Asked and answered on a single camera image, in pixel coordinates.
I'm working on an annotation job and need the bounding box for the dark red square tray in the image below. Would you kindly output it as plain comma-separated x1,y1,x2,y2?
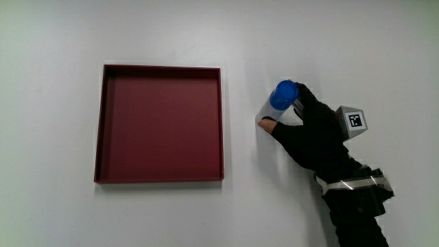
93,64,225,185

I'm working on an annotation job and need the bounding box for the person's right forearm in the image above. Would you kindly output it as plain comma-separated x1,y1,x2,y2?
322,191,395,247

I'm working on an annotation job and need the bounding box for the white desk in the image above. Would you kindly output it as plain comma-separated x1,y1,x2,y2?
0,0,439,247

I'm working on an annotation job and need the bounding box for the blue capped glue bottle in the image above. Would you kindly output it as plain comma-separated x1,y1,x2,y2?
257,80,300,126

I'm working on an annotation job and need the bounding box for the person's right hand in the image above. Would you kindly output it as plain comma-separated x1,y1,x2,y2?
257,82,394,197

